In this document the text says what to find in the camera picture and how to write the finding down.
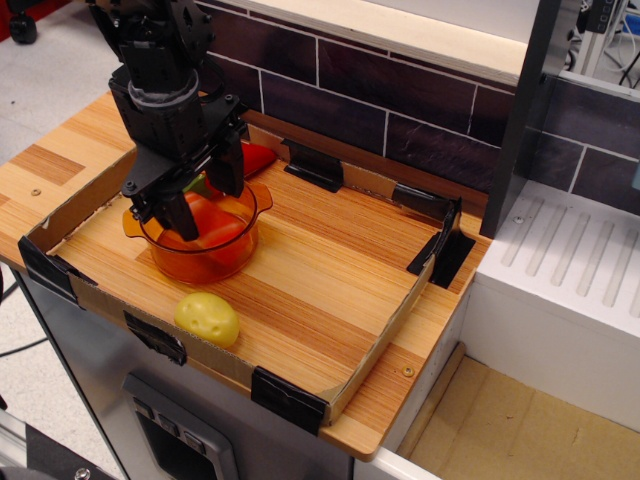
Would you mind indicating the red toy chili pepper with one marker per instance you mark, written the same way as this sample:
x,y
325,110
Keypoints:
x,y
256,158

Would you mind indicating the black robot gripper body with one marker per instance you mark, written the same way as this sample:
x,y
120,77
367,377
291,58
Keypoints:
x,y
175,109

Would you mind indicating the cardboard fence with black tape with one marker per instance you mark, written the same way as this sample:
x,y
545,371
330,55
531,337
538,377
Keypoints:
x,y
323,307

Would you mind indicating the yellow toy potato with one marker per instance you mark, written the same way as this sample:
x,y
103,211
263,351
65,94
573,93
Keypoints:
x,y
208,317

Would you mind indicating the toy oven control panel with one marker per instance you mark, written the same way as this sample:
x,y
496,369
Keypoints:
x,y
182,445

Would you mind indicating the salmon nigiri sushi toy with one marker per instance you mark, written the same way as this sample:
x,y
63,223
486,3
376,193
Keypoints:
x,y
218,230

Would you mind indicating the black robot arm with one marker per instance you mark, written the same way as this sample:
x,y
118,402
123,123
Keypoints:
x,y
174,23

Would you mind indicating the dark grey vertical post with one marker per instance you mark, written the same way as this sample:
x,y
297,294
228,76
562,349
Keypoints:
x,y
545,58

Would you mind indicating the orange transparent plastic pot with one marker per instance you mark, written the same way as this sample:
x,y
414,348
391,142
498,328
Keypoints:
x,y
176,260

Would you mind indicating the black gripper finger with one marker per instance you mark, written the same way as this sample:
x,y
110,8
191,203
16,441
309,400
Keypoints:
x,y
225,172
173,213

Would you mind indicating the white toy sink drainboard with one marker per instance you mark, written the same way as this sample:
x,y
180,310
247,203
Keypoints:
x,y
555,302

